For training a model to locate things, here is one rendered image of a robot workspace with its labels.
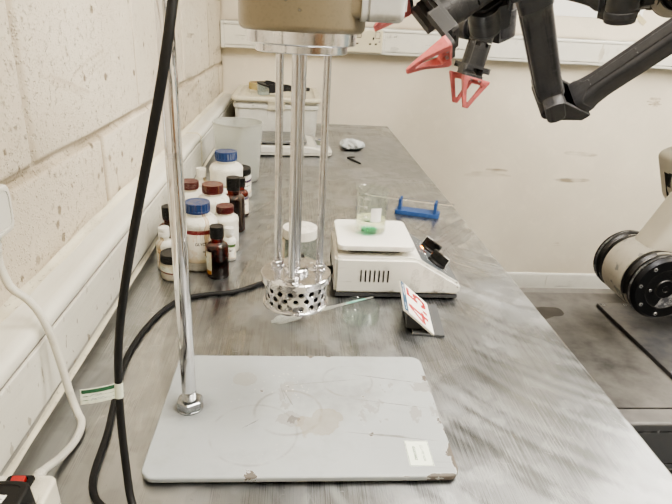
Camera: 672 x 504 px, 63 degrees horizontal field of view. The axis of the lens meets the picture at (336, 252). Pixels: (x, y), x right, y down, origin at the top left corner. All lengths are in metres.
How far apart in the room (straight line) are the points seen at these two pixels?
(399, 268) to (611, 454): 0.38
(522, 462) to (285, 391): 0.26
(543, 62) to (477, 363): 0.65
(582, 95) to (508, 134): 1.20
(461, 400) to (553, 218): 2.10
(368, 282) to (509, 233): 1.86
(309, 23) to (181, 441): 0.40
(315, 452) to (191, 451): 0.12
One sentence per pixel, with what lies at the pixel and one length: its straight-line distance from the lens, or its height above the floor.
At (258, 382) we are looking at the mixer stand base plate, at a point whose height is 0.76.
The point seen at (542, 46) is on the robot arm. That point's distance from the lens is 1.15.
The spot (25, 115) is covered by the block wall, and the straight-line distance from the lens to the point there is 0.72.
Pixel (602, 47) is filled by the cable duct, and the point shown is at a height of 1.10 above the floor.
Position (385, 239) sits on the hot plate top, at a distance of 0.86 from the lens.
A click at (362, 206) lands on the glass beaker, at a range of 0.86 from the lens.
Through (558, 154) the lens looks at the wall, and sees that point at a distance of 2.63.
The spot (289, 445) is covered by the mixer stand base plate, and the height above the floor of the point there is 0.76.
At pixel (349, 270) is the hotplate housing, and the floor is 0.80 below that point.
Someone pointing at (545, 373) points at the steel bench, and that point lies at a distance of 0.76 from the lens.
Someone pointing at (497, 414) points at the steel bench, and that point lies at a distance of 0.67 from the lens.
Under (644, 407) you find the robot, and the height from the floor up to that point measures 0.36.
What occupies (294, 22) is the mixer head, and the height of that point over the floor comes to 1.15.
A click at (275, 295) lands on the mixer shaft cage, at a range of 0.52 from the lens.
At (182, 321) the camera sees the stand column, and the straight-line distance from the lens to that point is 0.57.
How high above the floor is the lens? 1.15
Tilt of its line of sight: 23 degrees down
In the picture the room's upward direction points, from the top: 3 degrees clockwise
